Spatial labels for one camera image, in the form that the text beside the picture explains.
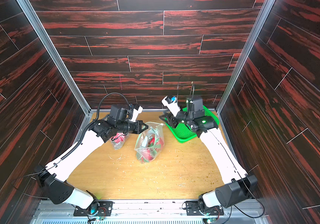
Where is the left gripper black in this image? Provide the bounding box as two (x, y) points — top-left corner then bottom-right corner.
(115, 119), (149, 134)

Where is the zip-top bag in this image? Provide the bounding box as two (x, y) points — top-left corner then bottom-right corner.
(134, 122), (165, 163)
(110, 131), (128, 150)

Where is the dragon fruit pink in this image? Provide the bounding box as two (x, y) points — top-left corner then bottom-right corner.
(146, 134), (164, 150)

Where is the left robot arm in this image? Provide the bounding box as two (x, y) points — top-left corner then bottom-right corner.
(35, 104), (148, 214)

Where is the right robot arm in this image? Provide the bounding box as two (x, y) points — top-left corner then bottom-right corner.
(160, 96), (258, 213)

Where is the dragon fruit far bag lower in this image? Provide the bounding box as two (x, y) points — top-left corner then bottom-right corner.
(111, 133), (125, 147)

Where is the dragon fruit in near bag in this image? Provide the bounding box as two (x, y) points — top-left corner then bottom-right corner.
(137, 149), (155, 163)

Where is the green plastic basket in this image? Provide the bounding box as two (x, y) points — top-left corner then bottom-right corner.
(166, 106), (220, 143)

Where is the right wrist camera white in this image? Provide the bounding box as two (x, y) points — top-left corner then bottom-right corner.
(161, 96), (181, 117)

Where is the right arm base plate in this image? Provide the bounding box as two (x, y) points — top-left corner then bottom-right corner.
(181, 200), (224, 216)

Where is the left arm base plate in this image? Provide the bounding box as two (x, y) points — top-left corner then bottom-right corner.
(73, 201), (114, 217)

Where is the aluminium front rail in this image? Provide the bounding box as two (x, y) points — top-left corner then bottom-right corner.
(31, 199), (271, 224)

